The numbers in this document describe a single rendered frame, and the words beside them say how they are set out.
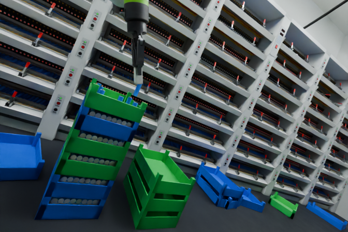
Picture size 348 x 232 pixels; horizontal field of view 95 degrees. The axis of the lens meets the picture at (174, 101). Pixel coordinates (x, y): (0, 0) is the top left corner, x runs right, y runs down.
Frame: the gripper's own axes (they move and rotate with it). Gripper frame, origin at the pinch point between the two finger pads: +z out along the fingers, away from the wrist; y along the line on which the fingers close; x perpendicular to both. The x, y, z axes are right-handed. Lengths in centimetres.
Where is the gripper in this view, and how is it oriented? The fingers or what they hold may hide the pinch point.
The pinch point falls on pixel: (138, 75)
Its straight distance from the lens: 69.1
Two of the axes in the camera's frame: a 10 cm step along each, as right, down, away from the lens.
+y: 4.5, 1.9, -8.7
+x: 8.9, -0.7, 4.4
